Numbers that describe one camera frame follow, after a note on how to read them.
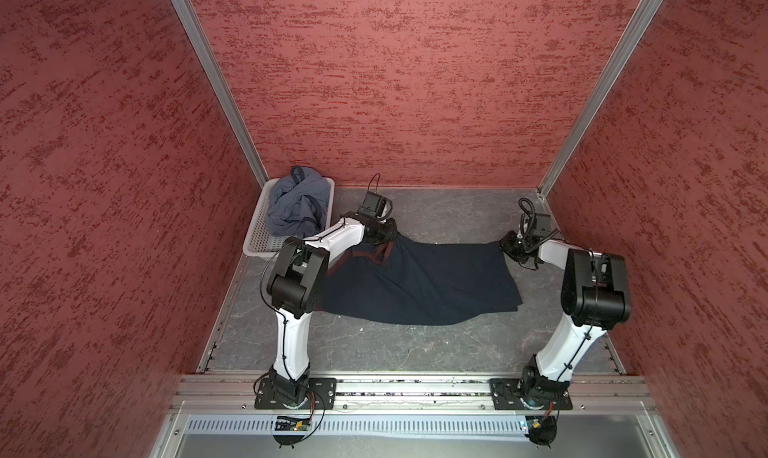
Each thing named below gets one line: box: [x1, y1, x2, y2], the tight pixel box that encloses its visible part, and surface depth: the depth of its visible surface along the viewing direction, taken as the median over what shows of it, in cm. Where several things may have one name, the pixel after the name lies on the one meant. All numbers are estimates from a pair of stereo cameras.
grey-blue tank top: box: [266, 166, 331, 238], surface depth 106 cm
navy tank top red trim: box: [314, 234, 523, 326], surface depth 92 cm
